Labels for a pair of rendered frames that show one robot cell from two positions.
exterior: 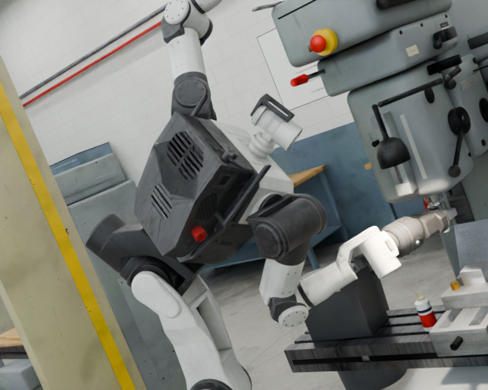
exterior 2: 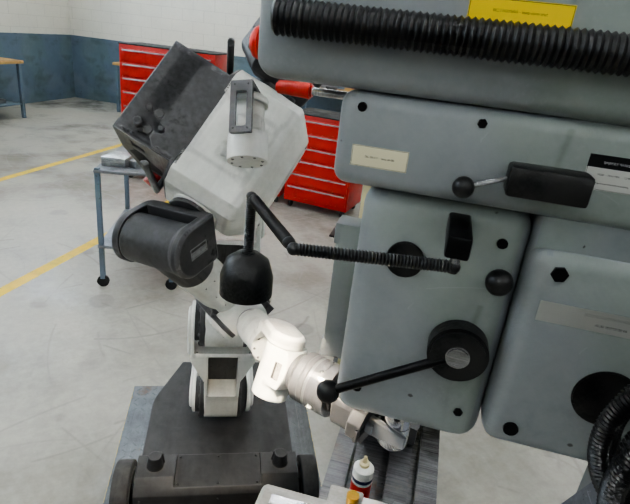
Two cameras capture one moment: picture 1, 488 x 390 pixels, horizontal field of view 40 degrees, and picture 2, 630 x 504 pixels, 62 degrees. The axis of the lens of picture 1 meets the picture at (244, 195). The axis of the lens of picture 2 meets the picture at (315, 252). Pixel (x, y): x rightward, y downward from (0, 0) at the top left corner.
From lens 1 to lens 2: 1.59 m
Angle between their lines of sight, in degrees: 59
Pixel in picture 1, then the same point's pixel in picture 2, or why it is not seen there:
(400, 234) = (293, 376)
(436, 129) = (372, 317)
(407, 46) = (364, 143)
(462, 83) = (555, 307)
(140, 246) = not seen: hidden behind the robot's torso
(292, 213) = (145, 230)
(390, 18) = (322, 62)
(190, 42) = not seen: outside the picture
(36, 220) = not seen: hidden behind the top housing
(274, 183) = (196, 190)
